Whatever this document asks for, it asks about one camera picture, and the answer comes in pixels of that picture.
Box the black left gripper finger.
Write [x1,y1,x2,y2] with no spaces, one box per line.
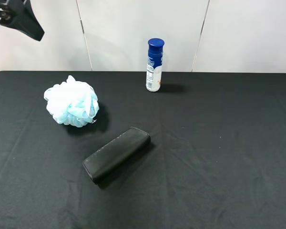
[0,0,44,41]

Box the blue white bath loofah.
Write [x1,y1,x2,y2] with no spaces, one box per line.
[44,75,100,128]

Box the white bottle blue cap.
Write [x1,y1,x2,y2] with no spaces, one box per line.
[146,38,165,92]

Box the black rectangular case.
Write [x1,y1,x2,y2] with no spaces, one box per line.
[82,127,151,185]

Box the black tablecloth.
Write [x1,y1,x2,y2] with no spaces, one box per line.
[0,71,286,229]

